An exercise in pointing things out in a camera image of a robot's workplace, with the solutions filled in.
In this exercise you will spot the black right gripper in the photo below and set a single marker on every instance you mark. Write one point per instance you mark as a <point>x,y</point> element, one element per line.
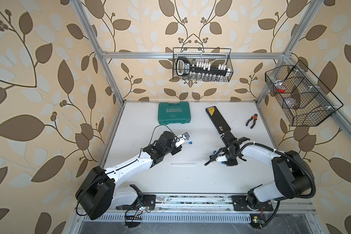
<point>233,162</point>

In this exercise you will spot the orange black pliers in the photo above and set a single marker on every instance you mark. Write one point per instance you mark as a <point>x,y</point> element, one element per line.
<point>252,121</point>

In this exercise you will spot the black socket holder rail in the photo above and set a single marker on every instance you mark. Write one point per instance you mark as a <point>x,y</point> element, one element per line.
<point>187,68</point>

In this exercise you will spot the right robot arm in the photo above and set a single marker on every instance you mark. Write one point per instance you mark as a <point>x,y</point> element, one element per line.
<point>292,178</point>

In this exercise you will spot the black wire basket wall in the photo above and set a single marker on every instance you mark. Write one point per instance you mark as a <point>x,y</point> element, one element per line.
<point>305,98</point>
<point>208,55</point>

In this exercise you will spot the black wire basket back wall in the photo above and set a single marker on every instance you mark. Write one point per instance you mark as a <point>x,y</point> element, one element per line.
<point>208,55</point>

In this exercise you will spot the aluminium frame post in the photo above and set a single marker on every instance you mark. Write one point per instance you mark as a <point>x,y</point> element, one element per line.
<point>78,8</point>

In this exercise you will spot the black wire basket right wall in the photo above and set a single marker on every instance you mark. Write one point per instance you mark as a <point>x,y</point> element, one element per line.
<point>305,98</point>

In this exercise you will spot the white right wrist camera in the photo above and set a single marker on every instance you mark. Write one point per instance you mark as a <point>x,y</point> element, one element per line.
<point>221,159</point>

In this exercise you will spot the green plastic tool case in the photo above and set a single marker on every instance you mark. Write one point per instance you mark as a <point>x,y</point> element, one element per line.
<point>169,113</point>

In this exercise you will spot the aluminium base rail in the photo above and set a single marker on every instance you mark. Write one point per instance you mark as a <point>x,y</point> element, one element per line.
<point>204,208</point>

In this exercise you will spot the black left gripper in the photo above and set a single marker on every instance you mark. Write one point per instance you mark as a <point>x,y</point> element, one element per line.
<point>176,150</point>

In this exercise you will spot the black tool case yellow label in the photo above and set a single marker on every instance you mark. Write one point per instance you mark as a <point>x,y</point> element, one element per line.
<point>218,120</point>

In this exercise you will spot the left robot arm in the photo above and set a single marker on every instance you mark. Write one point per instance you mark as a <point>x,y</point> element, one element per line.
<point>102,187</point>

